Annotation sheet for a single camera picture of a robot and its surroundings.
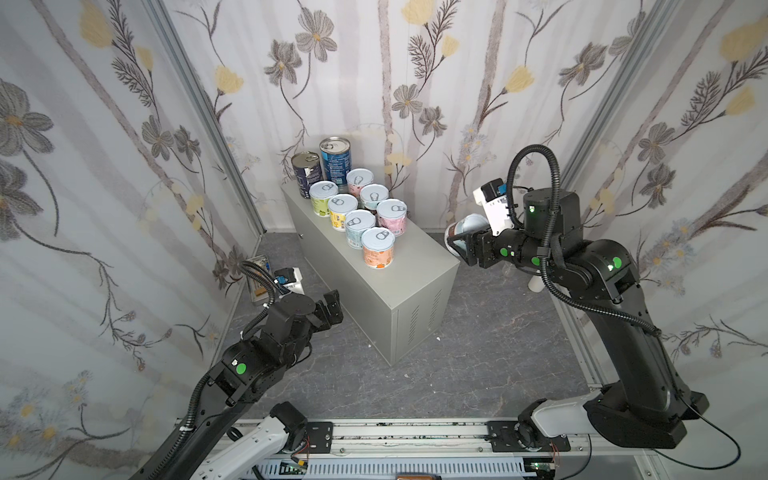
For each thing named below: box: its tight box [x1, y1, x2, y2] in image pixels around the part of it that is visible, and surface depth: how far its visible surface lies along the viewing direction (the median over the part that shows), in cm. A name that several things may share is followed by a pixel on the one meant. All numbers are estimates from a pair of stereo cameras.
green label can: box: [309, 180, 339, 217], surface depth 76 cm
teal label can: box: [345, 209, 376, 250], surface depth 69 cm
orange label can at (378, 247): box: [361, 226, 396, 270], surface depth 65 cm
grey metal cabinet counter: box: [281, 183, 460, 367], surface depth 69 cm
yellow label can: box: [328, 194, 359, 232], surface depth 73 cm
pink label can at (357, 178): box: [346, 168, 374, 196], surface depth 80 cm
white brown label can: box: [359, 183, 389, 210], surface depth 75 cm
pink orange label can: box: [377, 198, 408, 237], surface depth 72 cm
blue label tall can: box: [319, 136, 352, 193], surface depth 81 cm
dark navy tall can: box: [291, 151, 323, 199], surface depth 77 cm
